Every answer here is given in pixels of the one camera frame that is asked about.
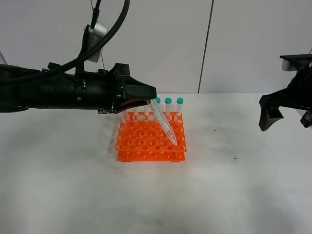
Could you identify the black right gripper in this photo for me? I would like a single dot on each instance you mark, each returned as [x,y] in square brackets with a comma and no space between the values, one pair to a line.
[297,95]

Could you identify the test tube with green cap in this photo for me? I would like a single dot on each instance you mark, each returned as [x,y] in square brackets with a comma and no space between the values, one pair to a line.
[162,121]

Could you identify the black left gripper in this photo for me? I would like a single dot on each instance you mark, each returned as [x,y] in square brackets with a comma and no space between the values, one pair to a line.
[106,91]

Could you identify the orange test tube rack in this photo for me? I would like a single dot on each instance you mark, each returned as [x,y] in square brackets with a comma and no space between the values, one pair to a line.
[144,139]

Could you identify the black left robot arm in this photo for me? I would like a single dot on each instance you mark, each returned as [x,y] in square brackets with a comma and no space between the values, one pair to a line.
[52,93]

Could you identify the second row tube green cap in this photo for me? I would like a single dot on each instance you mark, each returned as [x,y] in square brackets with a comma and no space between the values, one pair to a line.
[125,118]

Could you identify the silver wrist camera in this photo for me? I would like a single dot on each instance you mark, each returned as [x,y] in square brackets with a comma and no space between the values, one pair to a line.
[93,36]

